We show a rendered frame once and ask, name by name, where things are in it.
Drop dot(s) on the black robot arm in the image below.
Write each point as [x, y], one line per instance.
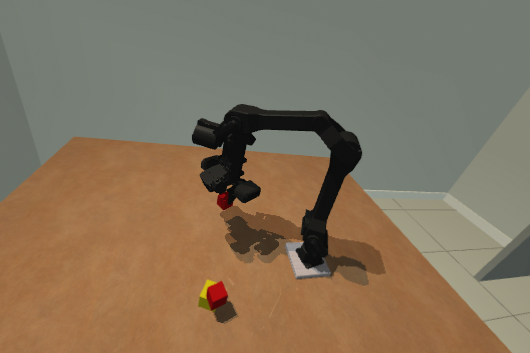
[236, 133]

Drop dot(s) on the yellow cube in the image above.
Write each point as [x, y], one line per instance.
[203, 301]

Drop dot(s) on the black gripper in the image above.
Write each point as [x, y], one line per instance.
[241, 189]

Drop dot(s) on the red cube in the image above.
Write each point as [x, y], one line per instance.
[217, 295]
[222, 201]

